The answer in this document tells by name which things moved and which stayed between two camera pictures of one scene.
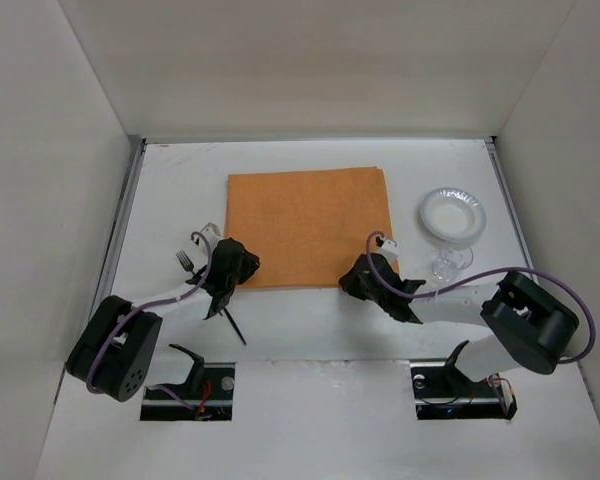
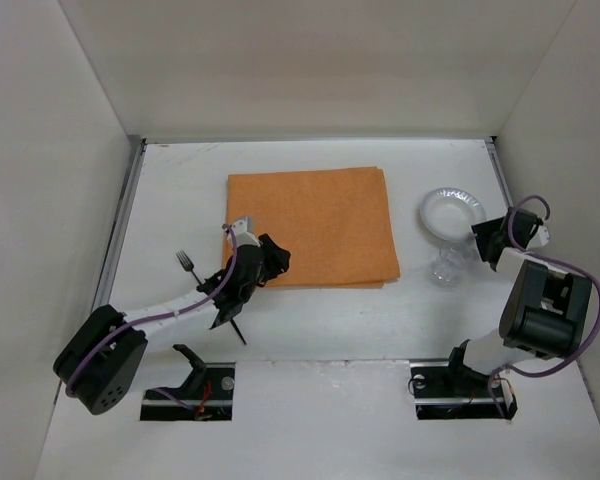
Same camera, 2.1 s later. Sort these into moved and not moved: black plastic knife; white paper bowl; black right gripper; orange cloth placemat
Moved: black right gripper
Not moved: black plastic knife; white paper bowl; orange cloth placemat
